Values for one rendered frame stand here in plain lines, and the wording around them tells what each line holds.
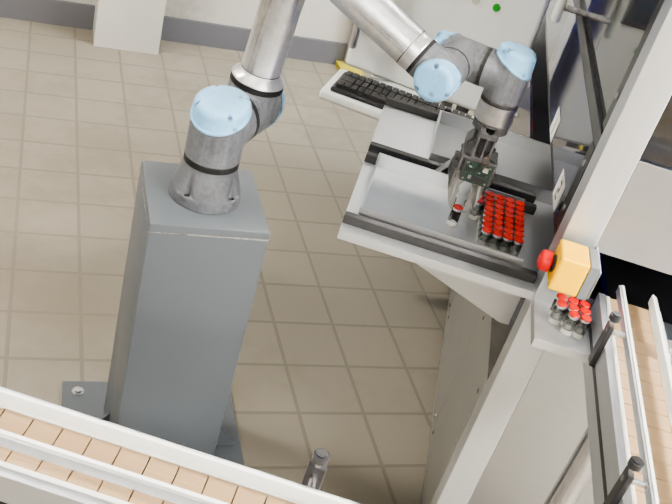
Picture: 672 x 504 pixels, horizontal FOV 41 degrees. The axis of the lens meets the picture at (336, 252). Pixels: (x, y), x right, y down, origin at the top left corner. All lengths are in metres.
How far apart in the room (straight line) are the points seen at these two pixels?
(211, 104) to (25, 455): 0.89
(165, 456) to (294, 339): 1.75
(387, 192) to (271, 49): 0.39
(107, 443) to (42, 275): 1.80
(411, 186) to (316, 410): 0.90
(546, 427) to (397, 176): 0.63
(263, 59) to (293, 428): 1.13
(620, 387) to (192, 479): 0.75
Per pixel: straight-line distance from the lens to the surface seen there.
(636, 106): 1.63
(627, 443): 1.48
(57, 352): 2.69
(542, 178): 2.26
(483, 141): 1.78
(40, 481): 1.14
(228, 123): 1.81
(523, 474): 2.10
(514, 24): 2.61
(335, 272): 3.22
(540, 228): 2.04
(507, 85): 1.73
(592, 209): 1.71
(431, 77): 1.60
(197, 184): 1.87
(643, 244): 1.75
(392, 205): 1.91
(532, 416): 1.98
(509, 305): 1.93
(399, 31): 1.63
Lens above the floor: 1.81
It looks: 33 degrees down
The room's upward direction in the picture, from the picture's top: 17 degrees clockwise
